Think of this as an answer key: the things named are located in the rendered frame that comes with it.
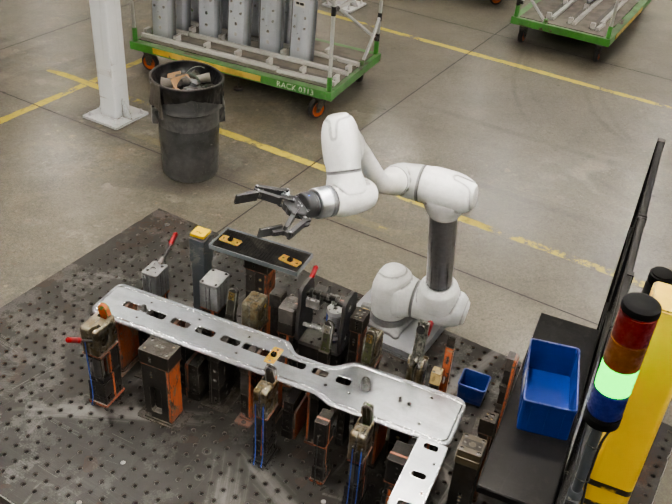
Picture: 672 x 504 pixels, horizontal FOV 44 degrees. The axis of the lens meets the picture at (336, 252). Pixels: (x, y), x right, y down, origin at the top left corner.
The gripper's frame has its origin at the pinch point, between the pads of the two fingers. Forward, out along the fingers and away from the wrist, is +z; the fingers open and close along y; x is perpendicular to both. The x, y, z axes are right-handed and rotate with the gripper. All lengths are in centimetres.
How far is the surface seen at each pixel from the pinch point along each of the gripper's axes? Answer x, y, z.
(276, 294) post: -67, 22, -39
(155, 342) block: -80, 24, 4
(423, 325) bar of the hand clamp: -41, -24, -63
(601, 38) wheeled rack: -147, 280, -567
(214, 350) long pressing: -78, 13, -13
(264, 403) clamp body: -71, -17, -14
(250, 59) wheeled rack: -202, 359, -241
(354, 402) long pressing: -65, -30, -40
